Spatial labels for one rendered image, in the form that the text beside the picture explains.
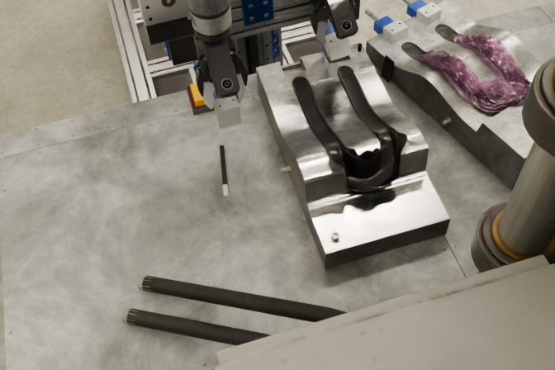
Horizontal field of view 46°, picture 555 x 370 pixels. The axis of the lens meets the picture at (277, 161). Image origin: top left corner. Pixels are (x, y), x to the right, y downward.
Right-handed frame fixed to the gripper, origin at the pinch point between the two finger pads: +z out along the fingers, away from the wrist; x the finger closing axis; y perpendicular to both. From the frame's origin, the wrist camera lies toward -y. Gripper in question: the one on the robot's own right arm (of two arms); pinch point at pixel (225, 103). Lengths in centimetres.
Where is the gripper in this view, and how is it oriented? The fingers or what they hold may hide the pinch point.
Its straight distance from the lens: 138.7
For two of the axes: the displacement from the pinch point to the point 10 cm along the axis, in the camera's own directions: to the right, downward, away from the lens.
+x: -9.6, 2.5, -1.4
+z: 0.4, 6.0, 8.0
